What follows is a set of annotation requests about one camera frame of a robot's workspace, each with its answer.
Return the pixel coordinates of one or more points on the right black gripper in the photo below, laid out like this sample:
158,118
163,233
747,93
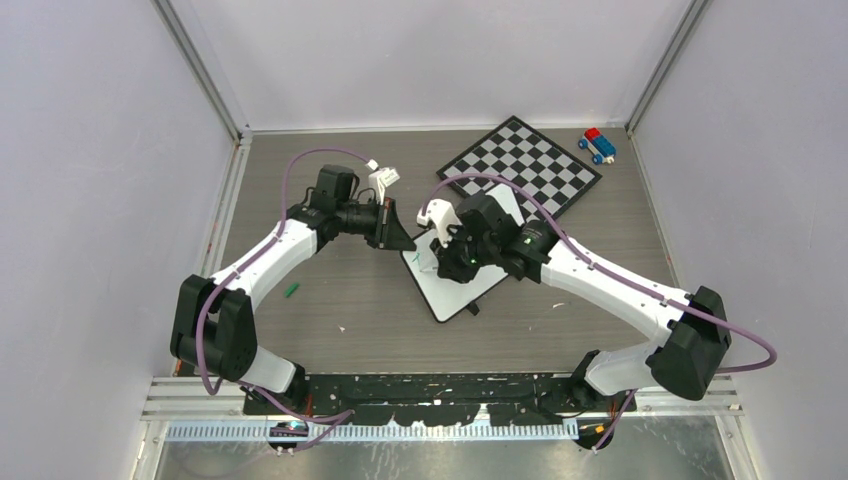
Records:
449,266

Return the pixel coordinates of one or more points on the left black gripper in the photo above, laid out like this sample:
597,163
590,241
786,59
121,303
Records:
392,236

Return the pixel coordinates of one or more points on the small whiteboard with stand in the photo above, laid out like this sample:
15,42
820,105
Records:
457,291

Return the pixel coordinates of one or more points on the green marker cap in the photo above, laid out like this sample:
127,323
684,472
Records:
291,290

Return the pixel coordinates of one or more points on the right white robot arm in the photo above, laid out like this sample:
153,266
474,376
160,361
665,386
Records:
682,352

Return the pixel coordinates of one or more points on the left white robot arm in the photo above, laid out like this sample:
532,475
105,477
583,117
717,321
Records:
214,326

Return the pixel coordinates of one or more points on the black white checkerboard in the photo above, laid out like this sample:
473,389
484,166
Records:
516,151

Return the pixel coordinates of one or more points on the red blue toy car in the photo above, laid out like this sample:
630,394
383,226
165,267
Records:
601,149

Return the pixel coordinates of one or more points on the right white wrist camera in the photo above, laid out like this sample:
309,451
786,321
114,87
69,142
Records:
440,216

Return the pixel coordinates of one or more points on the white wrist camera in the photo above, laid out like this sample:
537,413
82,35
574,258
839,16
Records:
440,216
380,179

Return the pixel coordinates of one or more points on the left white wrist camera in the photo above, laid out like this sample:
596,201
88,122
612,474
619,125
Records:
380,179

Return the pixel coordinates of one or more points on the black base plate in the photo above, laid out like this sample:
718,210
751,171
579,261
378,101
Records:
438,400

